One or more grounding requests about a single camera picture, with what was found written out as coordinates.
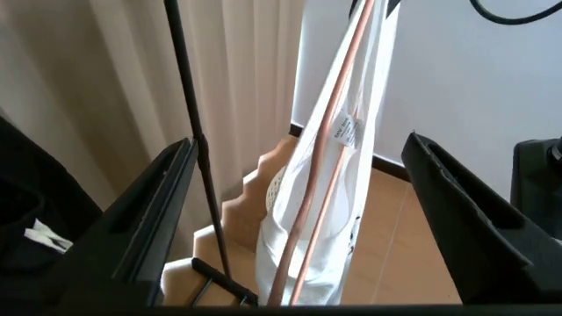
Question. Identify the pink clothes hanger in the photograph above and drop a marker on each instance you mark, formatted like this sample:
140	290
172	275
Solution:
322	131

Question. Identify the black shorts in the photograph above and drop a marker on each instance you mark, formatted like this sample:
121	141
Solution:
26	184

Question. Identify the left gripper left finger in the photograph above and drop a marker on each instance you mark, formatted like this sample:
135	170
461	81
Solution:
131	228

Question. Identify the white curtain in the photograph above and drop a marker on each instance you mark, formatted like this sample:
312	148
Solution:
110	88

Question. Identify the white t-shirt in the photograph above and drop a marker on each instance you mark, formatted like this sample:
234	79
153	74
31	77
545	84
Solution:
377	66

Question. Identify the white laundry basket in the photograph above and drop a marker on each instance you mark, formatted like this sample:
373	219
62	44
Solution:
274	193

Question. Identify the black clothes rack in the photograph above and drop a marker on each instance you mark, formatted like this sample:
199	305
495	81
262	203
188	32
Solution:
189	88

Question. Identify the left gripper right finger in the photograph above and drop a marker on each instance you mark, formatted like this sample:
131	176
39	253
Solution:
483	237

